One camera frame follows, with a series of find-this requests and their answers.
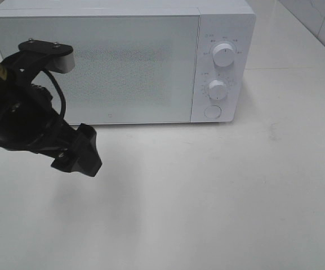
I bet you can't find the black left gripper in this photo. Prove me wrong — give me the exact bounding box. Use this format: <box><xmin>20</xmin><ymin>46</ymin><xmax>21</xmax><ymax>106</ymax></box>
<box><xmin>0</xmin><ymin>52</ymin><xmax>102</xmax><ymax>177</ymax></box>

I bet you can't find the white round door button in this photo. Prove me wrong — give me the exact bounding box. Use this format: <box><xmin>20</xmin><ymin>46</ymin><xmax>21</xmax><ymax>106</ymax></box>
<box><xmin>204</xmin><ymin>105</ymin><xmax>222</xmax><ymax>119</ymax></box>

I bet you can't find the white microwave knob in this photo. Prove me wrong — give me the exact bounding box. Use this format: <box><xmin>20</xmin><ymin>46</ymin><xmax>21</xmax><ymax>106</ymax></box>
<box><xmin>208</xmin><ymin>80</ymin><xmax>229</xmax><ymax>101</ymax></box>
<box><xmin>211</xmin><ymin>41</ymin><xmax>236</xmax><ymax>68</ymax></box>

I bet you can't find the white microwave door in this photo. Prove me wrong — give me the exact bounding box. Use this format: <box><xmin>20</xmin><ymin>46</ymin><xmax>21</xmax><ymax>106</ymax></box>
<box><xmin>0</xmin><ymin>16</ymin><xmax>199</xmax><ymax>124</ymax></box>

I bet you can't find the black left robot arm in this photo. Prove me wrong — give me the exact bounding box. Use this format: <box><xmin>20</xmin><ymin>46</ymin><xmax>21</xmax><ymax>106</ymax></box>
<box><xmin>0</xmin><ymin>40</ymin><xmax>102</xmax><ymax>177</ymax></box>

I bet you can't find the white microwave oven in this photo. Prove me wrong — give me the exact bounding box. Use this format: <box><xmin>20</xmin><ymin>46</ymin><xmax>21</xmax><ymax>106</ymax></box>
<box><xmin>0</xmin><ymin>1</ymin><xmax>256</xmax><ymax>124</ymax></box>

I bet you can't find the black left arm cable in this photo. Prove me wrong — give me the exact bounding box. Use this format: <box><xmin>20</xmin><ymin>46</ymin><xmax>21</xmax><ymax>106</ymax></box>
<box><xmin>42</xmin><ymin>69</ymin><xmax>66</xmax><ymax>119</ymax></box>

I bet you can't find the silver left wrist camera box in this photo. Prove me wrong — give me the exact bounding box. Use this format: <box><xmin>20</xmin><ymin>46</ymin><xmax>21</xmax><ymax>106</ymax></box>
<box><xmin>18</xmin><ymin>39</ymin><xmax>75</xmax><ymax>74</ymax></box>

